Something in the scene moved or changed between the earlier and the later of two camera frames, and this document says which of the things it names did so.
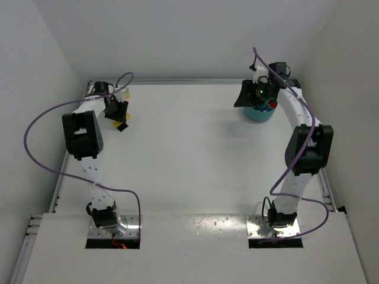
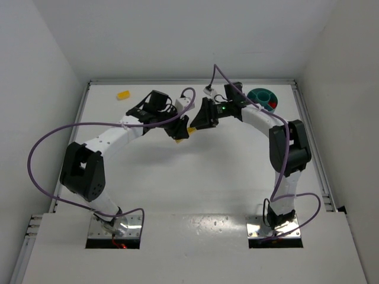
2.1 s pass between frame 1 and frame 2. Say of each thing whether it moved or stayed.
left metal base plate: stayed
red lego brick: stayed
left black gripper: moved
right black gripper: moved
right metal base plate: stayed
